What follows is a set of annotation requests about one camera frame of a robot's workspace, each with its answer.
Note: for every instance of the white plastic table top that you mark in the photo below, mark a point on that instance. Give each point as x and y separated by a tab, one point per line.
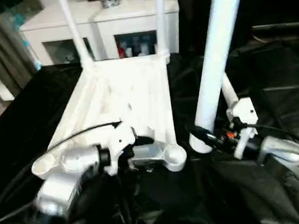
121	93

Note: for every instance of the white plastic table leg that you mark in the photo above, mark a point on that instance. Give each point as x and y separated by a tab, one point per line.
230	90
215	51
160	20
74	29

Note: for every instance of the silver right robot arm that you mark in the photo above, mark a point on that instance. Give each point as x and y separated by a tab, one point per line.
294	166

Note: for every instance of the black plastic mat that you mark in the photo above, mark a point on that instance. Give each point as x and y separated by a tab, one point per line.
279	77

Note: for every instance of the white sideboard cabinet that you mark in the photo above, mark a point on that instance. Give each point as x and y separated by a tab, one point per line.
107	17

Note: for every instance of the grey toy figure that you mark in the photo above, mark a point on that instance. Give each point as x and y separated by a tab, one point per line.
110	1

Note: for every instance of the beige curtain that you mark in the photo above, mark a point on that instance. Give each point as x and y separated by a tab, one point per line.
1	47

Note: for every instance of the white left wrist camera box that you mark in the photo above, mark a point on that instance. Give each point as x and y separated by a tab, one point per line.
118	144

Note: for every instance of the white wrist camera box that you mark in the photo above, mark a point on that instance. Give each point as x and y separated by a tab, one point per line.
118	144
244	121

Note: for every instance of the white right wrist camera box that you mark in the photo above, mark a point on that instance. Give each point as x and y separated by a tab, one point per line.
244	121

